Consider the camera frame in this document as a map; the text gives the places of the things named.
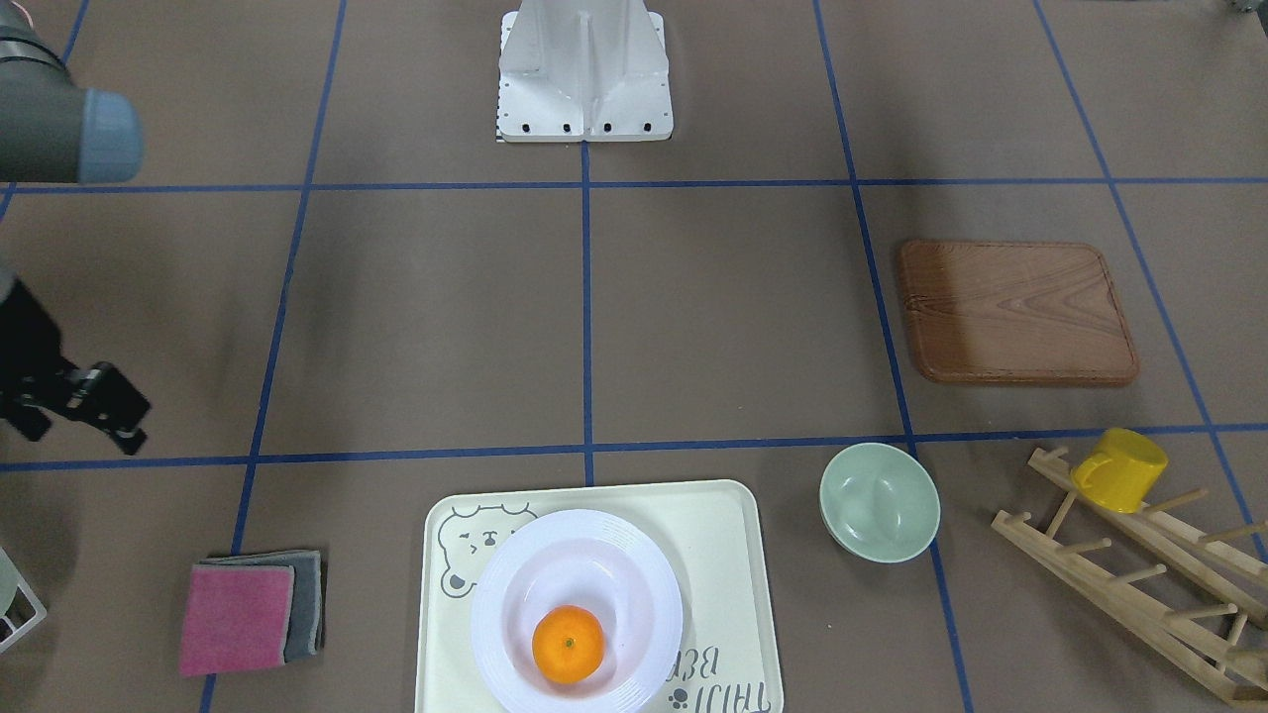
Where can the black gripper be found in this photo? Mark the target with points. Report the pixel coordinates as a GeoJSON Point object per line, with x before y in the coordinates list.
{"type": "Point", "coordinates": [27, 349]}

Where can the white plate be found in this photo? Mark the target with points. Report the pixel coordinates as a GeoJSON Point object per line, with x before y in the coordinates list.
{"type": "Point", "coordinates": [601, 563]}

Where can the wooden mug rack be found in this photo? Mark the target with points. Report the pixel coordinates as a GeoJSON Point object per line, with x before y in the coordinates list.
{"type": "Point", "coordinates": [1200, 604]}

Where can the pink and grey cloth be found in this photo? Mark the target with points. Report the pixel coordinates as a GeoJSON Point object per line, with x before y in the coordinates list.
{"type": "Point", "coordinates": [252, 612]}

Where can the wooden cutting board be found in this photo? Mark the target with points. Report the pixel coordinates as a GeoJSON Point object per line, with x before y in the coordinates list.
{"type": "Point", "coordinates": [1014, 313]}

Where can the yellow mug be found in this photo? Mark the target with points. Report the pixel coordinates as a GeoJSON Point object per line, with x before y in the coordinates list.
{"type": "Point", "coordinates": [1121, 469]}

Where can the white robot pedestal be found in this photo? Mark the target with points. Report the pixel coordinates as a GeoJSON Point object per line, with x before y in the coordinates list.
{"type": "Point", "coordinates": [583, 71]}

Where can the cream bear tray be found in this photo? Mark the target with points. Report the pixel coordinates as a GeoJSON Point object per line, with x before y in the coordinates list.
{"type": "Point", "coordinates": [675, 574]}

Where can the orange fruit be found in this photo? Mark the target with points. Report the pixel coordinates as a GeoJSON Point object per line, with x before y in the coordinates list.
{"type": "Point", "coordinates": [568, 645]}

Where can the green bowl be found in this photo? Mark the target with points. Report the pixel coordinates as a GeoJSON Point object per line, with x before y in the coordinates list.
{"type": "Point", "coordinates": [879, 503]}

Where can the white cup rack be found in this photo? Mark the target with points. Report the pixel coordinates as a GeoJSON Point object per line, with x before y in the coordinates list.
{"type": "Point", "coordinates": [21, 609]}

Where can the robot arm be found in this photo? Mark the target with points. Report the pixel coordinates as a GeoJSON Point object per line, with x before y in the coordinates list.
{"type": "Point", "coordinates": [55, 131]}

